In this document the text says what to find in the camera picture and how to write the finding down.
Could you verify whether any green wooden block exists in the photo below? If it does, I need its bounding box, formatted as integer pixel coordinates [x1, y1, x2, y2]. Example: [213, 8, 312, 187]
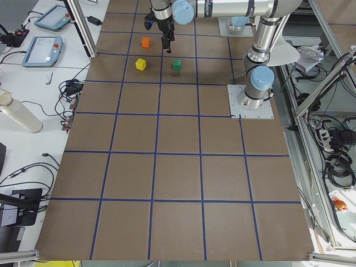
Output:
[172, 60, 182, 71]

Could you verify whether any yellow wooden block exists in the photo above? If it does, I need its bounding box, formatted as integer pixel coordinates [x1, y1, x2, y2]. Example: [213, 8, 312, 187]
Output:
[135, 58, 147, 71]

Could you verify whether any power strip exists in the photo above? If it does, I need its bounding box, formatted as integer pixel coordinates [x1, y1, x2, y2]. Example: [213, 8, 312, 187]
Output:
[316, 124, 334, 153]

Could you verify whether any near teach pendant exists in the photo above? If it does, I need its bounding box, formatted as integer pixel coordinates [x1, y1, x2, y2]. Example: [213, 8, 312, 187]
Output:
[22, 36, 63, 67]

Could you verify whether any orange wooden block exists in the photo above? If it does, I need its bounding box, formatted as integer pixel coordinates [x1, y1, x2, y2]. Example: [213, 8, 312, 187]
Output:
[141, 37, 151, 48]

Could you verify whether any teach pendant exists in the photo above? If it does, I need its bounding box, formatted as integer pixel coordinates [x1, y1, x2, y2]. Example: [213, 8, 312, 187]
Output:
[22, 36, 63, 67]
[34, 4, 71, 32]

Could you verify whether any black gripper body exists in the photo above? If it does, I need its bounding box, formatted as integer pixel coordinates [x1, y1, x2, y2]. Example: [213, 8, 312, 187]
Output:
[157, 17, 175, 35]

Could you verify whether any orange snack wrapper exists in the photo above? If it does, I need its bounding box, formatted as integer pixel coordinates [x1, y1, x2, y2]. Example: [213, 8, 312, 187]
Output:
[329, 191, 348, 212]

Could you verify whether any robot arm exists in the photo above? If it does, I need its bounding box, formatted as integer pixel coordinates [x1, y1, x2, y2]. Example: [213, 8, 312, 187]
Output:
[239, 15, 289, 111]
[144, 1, 301, 62]

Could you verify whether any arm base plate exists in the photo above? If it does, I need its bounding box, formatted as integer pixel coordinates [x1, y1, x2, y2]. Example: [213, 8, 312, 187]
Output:
[227, 85, 274, 120]
[218, 16, 253, 38]

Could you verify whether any crumpled white paper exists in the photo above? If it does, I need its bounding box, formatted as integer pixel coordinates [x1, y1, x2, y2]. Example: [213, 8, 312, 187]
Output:
[295, 45, 324, 73]

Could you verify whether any black power adapter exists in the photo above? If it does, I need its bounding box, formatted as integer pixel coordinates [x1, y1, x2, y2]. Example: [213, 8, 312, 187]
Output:
[87, 16, 102, 26]

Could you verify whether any aluminium frame post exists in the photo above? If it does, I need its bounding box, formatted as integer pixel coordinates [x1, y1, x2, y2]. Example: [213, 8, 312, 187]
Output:
[63, 0, 97, 58]

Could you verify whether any white bottle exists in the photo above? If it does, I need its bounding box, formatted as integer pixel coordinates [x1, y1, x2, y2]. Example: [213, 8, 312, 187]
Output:
[1, 88, 43, 133]

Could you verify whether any far teach pendant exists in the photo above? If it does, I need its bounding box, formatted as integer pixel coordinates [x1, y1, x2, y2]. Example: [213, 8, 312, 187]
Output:
[34, 4, 71, 32]

